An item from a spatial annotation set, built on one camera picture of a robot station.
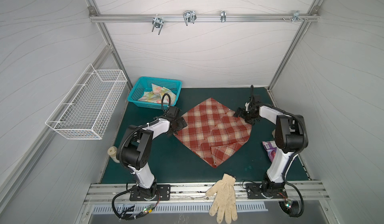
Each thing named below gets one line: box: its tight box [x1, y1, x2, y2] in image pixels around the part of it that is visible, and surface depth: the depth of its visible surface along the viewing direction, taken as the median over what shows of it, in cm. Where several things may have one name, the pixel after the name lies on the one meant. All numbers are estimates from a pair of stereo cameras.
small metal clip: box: [220, 10, 227, 23], surface depth 80 cm
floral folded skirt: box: [138, 83, 176, 105], surface depth 116 cm
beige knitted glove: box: [205, 173, 238, 224], surface depth 73 cm
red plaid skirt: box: [173, 98, 252, 168], surface depth 96 cm
